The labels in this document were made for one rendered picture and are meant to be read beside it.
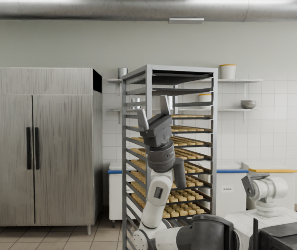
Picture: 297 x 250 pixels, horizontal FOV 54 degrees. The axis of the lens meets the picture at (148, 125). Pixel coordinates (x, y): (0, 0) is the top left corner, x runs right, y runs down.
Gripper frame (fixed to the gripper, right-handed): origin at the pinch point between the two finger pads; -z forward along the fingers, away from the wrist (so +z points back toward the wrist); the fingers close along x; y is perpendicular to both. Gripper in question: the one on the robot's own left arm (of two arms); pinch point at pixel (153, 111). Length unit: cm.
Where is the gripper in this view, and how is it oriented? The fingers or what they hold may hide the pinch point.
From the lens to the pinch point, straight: 83.8
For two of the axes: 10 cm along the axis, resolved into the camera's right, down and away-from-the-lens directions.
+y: 7.7, 1.6, -6.2
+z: 1.5, 8.9, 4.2
